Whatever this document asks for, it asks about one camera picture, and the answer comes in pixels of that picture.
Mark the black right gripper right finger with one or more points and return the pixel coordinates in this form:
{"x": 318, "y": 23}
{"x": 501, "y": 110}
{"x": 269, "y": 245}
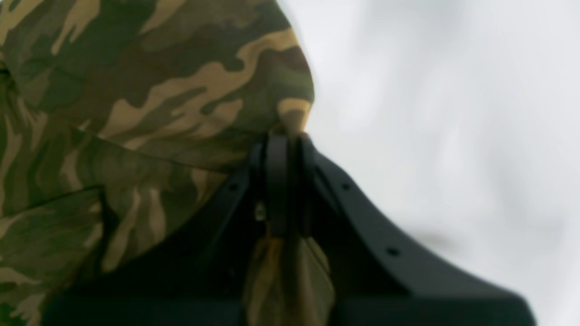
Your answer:
{"x": 382, "y": 276}

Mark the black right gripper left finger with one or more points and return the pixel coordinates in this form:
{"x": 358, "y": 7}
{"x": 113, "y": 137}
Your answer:
{"x": 195, "y": 277}

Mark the camouflage T-shirt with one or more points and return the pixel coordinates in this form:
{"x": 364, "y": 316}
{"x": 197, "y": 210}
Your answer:
{"x": 120, "y": 119}

